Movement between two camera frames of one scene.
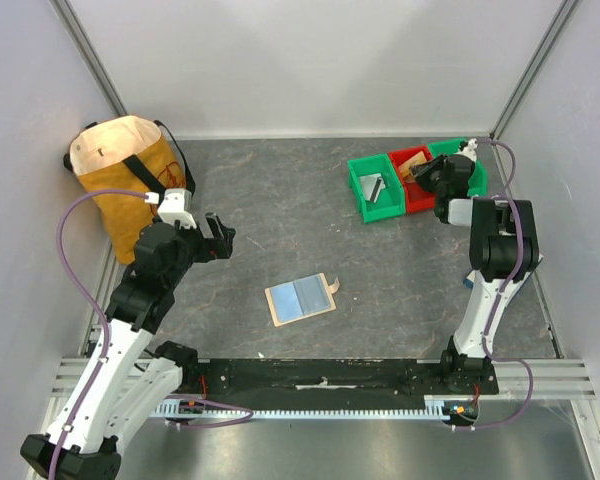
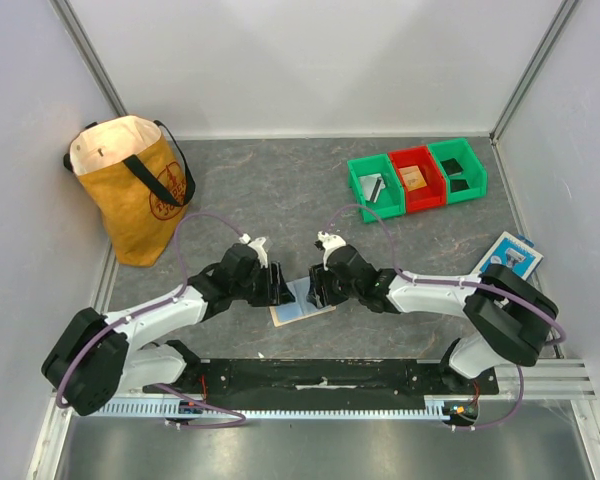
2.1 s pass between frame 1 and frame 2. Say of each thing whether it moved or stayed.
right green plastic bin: stayed
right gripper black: moved
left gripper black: moved
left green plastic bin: stayed
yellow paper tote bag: stayed
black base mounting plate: stayed
